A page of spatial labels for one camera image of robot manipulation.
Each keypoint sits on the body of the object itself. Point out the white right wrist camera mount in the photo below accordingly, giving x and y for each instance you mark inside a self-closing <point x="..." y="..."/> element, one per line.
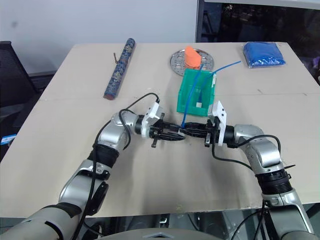
<point x="221" y="112"/>

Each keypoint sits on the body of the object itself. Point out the blue plastic bag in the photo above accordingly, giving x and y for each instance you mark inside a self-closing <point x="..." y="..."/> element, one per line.
<point x="262" y="53"/>

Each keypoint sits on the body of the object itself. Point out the blue label sticker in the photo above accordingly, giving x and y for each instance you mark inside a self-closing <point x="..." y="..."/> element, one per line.
<point x="7" y="140"/>

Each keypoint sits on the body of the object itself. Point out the green plastic bin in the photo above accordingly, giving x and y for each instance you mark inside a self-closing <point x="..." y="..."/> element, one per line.
<point x="183" y="85"/>

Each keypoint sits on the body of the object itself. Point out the small brown hook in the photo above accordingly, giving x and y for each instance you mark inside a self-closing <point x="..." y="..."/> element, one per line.
<point x="115" y="58"/>

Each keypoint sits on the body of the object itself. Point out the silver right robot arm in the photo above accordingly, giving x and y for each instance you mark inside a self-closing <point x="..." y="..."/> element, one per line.
<point x="262" y="152"/>

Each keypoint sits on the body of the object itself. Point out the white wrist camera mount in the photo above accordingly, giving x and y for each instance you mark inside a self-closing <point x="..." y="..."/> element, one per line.
<point x="221" y="112"/>
<point x="152" y="112"/>

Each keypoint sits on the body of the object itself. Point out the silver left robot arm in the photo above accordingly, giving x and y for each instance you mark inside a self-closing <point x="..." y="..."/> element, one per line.
<point x="110" y="135"/>

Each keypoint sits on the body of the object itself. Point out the grey robot torso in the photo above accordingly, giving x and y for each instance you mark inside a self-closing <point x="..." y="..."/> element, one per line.
<point x="160" y="236"/>

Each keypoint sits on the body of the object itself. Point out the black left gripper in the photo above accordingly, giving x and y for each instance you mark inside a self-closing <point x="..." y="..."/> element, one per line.
<point x="156" y="130"/>

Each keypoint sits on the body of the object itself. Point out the rolled blue patterned mat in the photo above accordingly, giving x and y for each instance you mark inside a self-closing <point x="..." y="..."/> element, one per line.
<point x="120" y="68"/>

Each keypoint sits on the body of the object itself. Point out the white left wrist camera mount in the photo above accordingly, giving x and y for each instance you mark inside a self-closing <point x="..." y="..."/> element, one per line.
<point x="152" y="112"/>

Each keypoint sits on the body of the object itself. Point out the white coupler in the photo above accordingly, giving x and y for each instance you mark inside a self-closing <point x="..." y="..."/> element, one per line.
<point x="199" y="104"/>

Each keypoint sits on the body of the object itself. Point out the black mesh chair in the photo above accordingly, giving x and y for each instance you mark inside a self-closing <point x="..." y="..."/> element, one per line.
<point x="12" y="75"/>

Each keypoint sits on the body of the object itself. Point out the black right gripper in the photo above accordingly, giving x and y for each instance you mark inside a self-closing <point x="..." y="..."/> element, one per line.
<point x="211" y="132"/>

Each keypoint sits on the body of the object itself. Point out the perforated round metal plate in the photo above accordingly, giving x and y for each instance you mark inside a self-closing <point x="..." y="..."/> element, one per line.
<point x="178" y="61"/>

